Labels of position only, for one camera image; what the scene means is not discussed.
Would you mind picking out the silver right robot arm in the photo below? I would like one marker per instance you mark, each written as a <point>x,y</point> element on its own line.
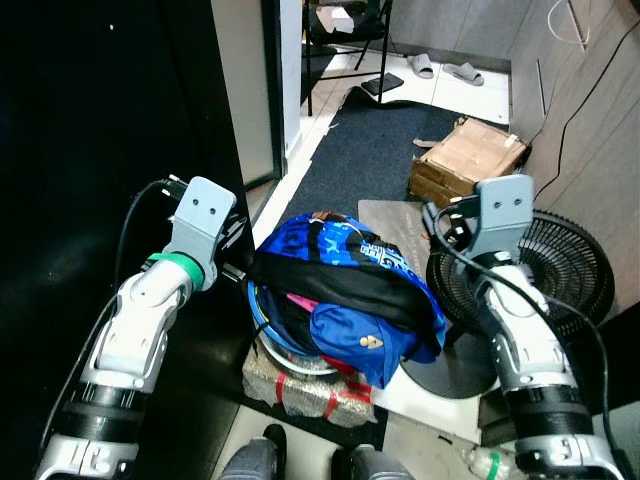
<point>525,350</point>

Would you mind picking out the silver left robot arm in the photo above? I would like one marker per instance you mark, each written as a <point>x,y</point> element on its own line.
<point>140,320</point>

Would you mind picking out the grey floor mat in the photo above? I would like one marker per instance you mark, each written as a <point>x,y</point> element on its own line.
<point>395,225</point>

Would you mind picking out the brown cardboard box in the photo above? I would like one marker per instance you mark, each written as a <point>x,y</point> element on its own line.
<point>470,155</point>

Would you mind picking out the blue printed sports shirt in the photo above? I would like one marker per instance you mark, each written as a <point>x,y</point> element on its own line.
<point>330,240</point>

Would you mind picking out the blue laundry basket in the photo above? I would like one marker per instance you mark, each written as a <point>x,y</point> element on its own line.
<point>268,335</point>

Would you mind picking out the dark blue floor mat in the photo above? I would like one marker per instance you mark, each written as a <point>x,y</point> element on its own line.
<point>370,150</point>

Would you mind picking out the black garment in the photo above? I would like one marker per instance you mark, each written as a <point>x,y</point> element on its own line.
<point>340,285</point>

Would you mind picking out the black floor fan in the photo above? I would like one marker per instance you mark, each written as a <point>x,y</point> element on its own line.
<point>570,260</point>

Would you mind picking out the beige door panel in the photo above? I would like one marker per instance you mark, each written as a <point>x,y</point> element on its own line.
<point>245,90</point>

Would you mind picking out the blue shorts with yellow logo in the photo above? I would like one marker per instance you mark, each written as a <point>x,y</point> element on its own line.
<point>355,340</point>

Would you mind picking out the grey slipper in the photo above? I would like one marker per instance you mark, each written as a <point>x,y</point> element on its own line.
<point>464,73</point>
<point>421,66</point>

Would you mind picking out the black flat object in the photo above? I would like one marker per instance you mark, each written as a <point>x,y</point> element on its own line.
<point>382,85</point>

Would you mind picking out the brown wooden cabinet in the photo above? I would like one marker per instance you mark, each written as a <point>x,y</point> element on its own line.
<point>600,150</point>

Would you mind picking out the wrapped block with red tape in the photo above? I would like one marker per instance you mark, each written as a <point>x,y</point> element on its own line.
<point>300,390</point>

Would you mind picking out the black metal chair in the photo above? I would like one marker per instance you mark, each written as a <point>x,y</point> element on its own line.
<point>340,40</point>

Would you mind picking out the small white box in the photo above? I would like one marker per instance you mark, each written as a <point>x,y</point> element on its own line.
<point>340,20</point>

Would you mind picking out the clear plastic bottle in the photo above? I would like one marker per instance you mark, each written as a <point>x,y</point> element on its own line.
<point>490,466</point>

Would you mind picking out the grey robot right leg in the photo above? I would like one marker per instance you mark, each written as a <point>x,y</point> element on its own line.
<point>375,465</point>

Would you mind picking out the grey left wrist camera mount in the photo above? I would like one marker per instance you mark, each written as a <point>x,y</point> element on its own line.
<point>203,215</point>

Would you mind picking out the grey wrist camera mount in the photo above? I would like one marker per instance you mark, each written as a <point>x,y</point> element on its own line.
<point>203,215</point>
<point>503,212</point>

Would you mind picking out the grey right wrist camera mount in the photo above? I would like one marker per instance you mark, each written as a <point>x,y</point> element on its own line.
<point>503,212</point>

